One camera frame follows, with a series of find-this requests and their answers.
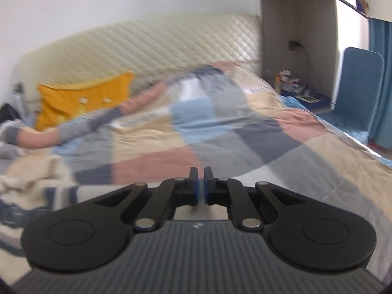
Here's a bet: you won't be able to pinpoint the cream quilted headboard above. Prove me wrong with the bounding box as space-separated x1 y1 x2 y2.
15 14 264 105

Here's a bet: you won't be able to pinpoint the blue curtain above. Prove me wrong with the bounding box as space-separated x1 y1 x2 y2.
367 17 392 151

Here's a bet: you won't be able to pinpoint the cream fluffy sweater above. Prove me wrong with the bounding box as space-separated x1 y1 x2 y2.
0 153 78 252

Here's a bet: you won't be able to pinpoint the black charger cable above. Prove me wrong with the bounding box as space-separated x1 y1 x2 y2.
298 44 310 87

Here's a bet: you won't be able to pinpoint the group of small bottles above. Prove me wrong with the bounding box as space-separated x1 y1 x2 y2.
272 69 307 94

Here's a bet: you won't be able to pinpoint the clear plastic bottle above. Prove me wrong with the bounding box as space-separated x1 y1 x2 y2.
14 93 27 120

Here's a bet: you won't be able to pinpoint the yellow pillow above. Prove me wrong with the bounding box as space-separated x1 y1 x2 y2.
36 71 135 131

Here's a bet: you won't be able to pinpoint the patchwork quilt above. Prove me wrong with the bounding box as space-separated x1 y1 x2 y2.
0 61 392 282

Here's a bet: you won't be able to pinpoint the black clothes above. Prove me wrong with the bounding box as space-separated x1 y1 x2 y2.
0 103 23 123

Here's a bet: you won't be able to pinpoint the blue chair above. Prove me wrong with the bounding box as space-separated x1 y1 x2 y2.
332 47 385 136

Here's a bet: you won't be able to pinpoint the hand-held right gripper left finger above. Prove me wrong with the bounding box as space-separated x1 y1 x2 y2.
93 167 199 232

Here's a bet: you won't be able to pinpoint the blue tray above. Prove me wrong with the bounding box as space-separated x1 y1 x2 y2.
282 88 332 110

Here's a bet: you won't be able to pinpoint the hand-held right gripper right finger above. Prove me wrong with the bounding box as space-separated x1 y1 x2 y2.
204 166 307 231

